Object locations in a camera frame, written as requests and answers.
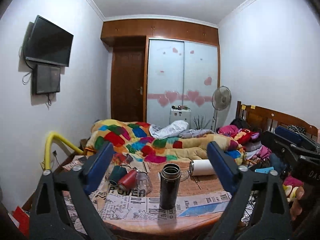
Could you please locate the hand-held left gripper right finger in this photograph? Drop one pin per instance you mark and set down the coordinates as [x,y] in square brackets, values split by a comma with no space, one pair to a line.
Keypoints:
[222,167]

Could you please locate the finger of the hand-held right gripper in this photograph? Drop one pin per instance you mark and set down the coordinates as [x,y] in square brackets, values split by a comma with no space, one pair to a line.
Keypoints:
[290,133]
[280,146]

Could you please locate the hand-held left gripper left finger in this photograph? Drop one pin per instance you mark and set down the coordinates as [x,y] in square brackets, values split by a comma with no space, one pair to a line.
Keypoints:
[99,165]

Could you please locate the white thermos cup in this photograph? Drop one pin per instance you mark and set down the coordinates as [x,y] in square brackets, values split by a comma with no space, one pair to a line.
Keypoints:
[202,168]

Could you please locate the green cup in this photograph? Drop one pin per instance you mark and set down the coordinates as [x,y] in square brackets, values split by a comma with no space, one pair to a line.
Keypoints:
[118,175]

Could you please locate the red cup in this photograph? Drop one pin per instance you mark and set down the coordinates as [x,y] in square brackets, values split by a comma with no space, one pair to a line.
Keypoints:
[127,181]

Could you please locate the clear glass cup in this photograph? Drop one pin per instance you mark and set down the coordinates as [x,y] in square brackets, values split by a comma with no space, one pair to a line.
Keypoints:
[143,183]

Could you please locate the black thermos cup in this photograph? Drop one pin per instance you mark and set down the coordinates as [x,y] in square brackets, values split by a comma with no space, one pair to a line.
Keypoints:
[168,187]

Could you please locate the person's right hand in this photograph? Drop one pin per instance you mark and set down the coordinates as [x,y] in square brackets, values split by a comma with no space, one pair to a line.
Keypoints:
[297,208]

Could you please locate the polka-dot black cloth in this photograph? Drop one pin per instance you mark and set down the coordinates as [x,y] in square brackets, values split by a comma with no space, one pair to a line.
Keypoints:
[296,128]

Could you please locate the yellow plush toy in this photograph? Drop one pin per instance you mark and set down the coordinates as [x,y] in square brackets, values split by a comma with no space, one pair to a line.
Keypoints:
[290,192]

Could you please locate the light blue card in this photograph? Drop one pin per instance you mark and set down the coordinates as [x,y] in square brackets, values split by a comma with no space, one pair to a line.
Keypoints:
[266,171]

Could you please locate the wooden bed headboard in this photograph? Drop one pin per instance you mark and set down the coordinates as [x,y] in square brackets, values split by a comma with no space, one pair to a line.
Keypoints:
[260,116]

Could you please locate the red plush toy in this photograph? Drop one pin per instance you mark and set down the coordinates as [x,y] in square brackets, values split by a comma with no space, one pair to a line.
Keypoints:
[246,136]

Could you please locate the pink clothes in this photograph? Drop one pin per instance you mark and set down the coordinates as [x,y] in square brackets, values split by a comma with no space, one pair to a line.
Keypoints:
[228,130]

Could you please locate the clear glass mug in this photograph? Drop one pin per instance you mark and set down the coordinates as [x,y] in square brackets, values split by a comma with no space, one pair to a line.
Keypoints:
[184,175]

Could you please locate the black bag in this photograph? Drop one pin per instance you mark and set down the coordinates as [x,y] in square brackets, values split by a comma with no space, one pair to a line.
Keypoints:
[238,123]

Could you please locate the newspaper print table cover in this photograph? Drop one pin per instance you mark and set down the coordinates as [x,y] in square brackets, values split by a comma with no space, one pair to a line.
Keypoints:
[130,202]

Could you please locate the dark dried plant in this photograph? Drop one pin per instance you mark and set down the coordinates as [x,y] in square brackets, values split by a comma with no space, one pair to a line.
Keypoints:
[201,123]

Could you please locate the yellow pipe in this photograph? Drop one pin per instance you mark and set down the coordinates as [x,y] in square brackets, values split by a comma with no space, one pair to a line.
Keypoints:
[53,136]

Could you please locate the striped grey cloth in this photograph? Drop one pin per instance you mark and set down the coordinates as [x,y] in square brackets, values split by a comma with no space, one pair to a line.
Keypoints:
[172,129]

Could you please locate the colourful patchwork blanket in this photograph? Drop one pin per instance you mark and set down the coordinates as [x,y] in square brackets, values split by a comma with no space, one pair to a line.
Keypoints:
[160,146]

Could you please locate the white appliance box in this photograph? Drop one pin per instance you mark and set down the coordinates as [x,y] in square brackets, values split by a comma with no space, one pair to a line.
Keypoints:
[180,117]

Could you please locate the standing fan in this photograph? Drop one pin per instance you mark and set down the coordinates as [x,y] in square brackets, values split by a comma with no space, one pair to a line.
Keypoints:
[221,97]

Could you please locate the brown wooden door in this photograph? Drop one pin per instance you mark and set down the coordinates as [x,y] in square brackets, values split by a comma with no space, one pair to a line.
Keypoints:
[127,87]

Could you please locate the red paper bag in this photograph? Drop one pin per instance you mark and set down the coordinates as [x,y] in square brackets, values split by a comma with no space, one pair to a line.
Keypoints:
[21,217]

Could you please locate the wooden wardrobe with sliding doors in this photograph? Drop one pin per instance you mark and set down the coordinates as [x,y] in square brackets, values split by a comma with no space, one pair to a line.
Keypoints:
[175,80]

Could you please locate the small black monitor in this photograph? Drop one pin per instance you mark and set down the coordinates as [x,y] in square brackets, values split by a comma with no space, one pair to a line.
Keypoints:
[47,78]

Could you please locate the wall-mounted black television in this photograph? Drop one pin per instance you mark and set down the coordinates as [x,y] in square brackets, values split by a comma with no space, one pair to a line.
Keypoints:
[48,42]

